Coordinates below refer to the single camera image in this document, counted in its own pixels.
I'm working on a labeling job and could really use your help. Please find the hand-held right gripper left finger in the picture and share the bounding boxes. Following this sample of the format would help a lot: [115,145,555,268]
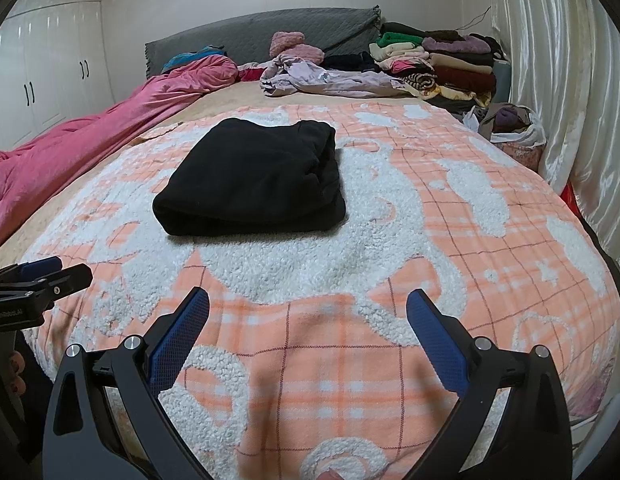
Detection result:
[42,286,211,480]

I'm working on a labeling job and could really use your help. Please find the small pink fluffy pillow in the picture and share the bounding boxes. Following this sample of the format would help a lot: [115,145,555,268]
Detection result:
[269,31,306,57]

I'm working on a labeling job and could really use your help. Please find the white bag of clothes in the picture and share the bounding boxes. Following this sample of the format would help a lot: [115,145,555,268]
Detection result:
[462,104,547,147]

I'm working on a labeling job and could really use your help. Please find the pink patterned basket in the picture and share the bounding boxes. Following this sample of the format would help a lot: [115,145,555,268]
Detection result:
[505,141,546,163]

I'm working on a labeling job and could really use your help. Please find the white bed frame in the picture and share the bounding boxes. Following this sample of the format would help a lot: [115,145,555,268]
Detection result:
[570,392,620,436]

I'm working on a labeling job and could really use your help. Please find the black cloth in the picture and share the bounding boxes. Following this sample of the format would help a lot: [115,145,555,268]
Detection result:
[321,53,378,73]

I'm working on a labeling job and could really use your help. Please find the pile of folded clothes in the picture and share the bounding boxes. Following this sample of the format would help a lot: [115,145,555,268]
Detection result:
[368,22,506,106]

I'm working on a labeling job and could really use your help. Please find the white wardrobe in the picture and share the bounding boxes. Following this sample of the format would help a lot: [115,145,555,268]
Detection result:
[0,0,116,151]

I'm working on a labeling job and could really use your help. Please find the red cloth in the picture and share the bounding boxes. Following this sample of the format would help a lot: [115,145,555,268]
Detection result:
[237,62,271,83]

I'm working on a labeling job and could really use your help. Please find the white satin curtain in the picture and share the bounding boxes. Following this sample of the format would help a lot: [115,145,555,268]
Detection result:
[487,0,620,266]

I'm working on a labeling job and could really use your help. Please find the lilac garment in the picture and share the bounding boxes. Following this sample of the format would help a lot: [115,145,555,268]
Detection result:
[260,55,408,98]

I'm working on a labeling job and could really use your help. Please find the blue cloth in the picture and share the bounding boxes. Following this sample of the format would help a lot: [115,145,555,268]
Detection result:
[161,46,227,73]

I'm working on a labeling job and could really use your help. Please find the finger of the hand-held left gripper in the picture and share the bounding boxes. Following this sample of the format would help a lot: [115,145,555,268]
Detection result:
[36,263,93,302]
[0,256,63,282]

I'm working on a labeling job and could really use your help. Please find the black wall cable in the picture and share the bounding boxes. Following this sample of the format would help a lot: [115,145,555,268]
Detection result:
[457,6,492,31]

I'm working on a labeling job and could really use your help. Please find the pink quilt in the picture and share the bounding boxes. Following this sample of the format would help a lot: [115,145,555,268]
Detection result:
[0,54,239,251]

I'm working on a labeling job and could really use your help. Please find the person's left hand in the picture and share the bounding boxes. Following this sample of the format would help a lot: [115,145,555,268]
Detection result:
[7,352,27,397]

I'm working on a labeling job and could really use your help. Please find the grey-blue cushion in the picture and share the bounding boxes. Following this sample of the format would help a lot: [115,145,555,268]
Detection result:
[492,60,512,111]

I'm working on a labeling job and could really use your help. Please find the grey padded headboard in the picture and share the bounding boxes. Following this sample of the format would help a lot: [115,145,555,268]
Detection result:
[145,6,382,68]

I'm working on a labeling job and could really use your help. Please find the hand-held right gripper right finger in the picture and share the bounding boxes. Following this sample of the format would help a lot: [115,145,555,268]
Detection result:
[406,289,573,480]

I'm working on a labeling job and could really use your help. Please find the black sweater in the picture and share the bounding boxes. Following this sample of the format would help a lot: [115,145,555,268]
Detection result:
[152,117,347,237]

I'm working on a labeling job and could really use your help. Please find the red bedside item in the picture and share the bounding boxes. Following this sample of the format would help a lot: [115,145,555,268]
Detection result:
[560,182,583,221]

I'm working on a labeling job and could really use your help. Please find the orange plaid fleece blanket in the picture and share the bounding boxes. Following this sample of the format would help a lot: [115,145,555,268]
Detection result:
[20,97,620,480]

